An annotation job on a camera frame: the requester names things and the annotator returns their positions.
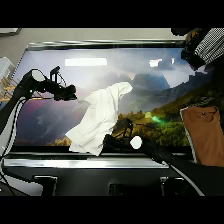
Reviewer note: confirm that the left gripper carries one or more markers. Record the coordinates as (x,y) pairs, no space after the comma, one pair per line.
(66,93)

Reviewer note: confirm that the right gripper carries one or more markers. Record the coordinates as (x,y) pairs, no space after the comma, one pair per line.
(112,142)

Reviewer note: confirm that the white garment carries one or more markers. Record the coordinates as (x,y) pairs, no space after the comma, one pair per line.
(98,120)

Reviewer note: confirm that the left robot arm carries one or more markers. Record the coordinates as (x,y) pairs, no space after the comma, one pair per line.
(24,87)

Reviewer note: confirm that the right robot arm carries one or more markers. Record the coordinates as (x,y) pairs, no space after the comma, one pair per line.
(156,152)

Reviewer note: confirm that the checked shirt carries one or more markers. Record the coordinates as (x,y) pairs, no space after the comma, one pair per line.
(213,45)

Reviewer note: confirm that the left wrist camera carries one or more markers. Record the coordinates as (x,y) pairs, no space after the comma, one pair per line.
(55,70)

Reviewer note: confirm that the silver frame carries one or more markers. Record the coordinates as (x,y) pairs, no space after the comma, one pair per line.
(83,162)

